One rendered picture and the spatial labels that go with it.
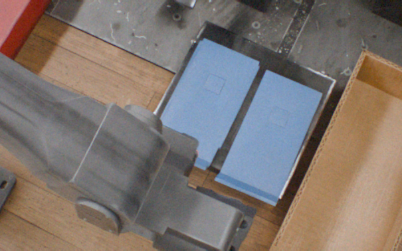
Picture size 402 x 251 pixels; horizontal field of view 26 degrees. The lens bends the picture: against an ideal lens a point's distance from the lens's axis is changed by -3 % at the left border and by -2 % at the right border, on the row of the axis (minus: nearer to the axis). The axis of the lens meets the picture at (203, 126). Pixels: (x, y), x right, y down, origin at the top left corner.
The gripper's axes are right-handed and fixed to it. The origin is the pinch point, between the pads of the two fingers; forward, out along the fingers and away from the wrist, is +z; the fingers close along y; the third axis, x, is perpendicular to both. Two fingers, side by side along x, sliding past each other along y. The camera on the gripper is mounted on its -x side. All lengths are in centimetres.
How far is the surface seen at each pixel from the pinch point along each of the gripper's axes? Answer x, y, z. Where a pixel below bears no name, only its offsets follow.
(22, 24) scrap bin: 22.9, 5.5, 9.1
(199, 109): 0.2, 4.9, 10.4
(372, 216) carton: -22.6, 2.1, 10.6
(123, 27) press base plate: 13.1, 9.2, 15.9
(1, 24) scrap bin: 26.5, 3.8, 12.5
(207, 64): 1.7, 9.6, 13.1
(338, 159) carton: -16.4, 6.1, 13.0
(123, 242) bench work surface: 1.2, -11.0, 4.2
